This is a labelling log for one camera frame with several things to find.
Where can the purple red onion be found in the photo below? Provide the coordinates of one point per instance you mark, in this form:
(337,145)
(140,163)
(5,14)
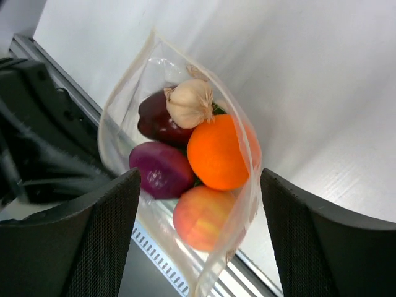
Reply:
(164,170)

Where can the grey slotted cable duct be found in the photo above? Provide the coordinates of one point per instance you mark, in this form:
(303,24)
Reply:
(159,258)

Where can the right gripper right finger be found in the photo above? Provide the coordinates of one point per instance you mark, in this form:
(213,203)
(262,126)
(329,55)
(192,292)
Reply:
(323,249)

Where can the clear zip top bag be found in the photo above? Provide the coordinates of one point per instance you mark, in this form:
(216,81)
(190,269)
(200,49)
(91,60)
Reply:
(197,154)

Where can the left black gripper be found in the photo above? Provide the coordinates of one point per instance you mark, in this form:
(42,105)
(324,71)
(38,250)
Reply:
(48,145)

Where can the red apple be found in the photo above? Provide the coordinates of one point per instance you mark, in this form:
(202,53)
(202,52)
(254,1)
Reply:
(155,122)

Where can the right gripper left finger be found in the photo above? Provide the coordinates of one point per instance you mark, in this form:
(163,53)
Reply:
(78,248)

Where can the peach fruit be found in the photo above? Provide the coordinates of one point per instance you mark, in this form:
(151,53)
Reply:
(200,215)

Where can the orange fruit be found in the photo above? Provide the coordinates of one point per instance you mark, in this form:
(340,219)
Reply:
(214,154)

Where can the small garlic bulb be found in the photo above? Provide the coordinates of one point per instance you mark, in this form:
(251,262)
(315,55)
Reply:
(190,103)

